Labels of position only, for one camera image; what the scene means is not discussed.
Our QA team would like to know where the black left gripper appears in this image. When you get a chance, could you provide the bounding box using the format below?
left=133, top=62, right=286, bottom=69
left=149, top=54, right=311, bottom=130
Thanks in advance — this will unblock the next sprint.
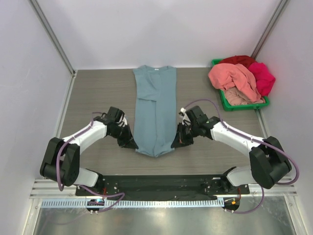
left=109, top=123, right=138, bottom=149

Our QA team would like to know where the light blue t shirt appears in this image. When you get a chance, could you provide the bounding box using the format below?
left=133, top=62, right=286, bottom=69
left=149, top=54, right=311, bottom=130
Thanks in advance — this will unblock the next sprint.
left=133, top=66, right=177, bottom=157

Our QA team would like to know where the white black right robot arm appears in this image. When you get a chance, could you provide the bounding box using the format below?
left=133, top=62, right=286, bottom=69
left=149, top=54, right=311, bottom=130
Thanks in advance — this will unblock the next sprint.
left=171, top=106, right=292, bottom=194

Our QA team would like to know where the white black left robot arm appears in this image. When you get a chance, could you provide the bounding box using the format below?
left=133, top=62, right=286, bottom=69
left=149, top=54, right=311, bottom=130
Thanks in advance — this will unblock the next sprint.
left=40, top=107, right=138, bottom=196

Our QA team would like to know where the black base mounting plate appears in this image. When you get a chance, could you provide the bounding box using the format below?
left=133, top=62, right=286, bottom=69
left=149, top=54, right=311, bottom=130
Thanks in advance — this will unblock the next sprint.
left=88, top=174, right=250, bottom=201

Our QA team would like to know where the green plastic bin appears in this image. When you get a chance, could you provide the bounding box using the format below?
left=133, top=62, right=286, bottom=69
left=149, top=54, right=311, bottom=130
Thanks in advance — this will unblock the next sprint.
left=208, top=59, right=269, bottom=111

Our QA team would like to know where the beige t shirt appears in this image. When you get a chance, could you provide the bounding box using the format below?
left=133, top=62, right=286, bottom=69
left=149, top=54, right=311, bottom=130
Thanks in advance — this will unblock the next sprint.
left=224, top=87, right=265, bottom=106

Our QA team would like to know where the salmon pink t shirt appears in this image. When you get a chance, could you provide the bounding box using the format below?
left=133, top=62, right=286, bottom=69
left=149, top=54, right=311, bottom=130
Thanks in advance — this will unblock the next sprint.
left=208, top=63, right=262, bottom=103

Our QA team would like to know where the magenta t shirt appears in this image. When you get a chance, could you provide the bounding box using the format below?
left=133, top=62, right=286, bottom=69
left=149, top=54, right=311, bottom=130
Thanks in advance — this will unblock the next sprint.
left=248, top=62, right=276, bottom=96

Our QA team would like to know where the dark red t shirt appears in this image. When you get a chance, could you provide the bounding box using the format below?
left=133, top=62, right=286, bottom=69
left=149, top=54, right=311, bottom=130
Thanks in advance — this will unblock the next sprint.
left=219, top=55, right=256, bottom=69

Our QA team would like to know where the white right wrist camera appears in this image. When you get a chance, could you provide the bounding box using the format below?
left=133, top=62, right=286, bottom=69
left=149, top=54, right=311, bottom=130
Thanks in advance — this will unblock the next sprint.
left=179, top=108, right=191, bottom=126

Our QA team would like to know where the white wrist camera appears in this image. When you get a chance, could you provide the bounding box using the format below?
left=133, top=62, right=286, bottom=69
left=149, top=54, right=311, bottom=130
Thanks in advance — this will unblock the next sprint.
left=118, top=116, right=128, bottom=127
left=179, top=108, right=191, bottom=126

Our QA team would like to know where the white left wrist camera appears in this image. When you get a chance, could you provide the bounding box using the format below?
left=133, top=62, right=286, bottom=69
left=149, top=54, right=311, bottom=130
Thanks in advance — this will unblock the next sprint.
left=118, top=116, right=128, bottom=127

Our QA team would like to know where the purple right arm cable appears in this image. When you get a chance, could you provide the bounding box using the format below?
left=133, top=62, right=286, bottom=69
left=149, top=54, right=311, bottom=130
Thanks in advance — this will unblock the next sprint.
left=180, top=98, right=300, bottom=214

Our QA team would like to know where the slotted white cable duct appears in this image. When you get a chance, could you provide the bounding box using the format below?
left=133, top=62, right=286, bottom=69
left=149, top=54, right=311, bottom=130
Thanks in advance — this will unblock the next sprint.
left=41, top=198, right=224, bottom=210

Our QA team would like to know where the aluminium front rail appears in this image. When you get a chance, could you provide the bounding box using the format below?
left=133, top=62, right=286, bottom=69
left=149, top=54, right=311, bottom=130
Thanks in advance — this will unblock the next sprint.
left=29, top=176, right=298, bottom=199

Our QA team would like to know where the aluminium frame post left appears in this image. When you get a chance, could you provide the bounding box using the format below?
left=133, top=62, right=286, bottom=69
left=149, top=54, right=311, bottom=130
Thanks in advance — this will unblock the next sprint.
left=28, top=0, right=75, bottom=77

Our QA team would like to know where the aluminium frame post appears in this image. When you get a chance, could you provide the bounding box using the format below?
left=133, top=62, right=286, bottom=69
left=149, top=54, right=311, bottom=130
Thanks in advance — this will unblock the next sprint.
left=28, top=0, right=75, bottom=77
left=251, top=0, right=290, bottom=60

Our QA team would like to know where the aluminium frame post right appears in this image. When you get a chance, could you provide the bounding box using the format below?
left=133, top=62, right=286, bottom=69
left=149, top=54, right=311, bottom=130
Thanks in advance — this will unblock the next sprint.
left=251, top=0, right=290, bottom=60

